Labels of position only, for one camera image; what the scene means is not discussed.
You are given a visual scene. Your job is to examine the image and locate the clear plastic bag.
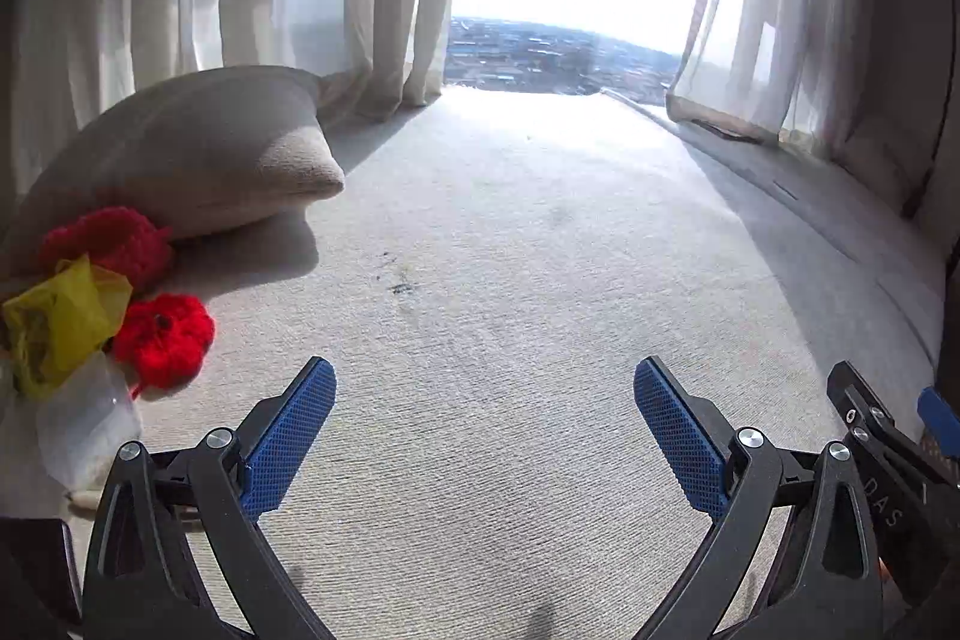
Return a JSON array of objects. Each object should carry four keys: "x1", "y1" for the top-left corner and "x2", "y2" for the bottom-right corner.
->
[{"x1": 2, "y1": 353, "x2": 142, "y2": 516}]

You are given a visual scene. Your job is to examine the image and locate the red knitted flower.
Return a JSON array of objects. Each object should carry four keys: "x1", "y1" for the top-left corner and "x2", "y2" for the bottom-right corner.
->
[
  {"x1": 39, "y1": 206, "x2": 172, "y2": 294},
  {"x1": 110, "y1": 294, "x2": 215, "y2": 398}
]

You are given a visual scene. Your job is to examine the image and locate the yellow plastic wrapper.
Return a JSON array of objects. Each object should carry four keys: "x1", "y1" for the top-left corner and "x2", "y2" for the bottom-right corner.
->
[{"x1": 2, "y1": 255, "x2": 133, "y2": 399}]

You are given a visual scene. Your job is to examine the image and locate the right sheer curtain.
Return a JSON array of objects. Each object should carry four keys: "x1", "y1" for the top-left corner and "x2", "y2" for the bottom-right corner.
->
[{"x1": 665, "y1": 0, "x2": 958, "y2": 220}]

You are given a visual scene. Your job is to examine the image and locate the beige throw pillow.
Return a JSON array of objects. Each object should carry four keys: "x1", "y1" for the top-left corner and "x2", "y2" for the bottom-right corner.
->
[{"x1": 2, "y1": 65, "x2": 345, "y2": 278}]

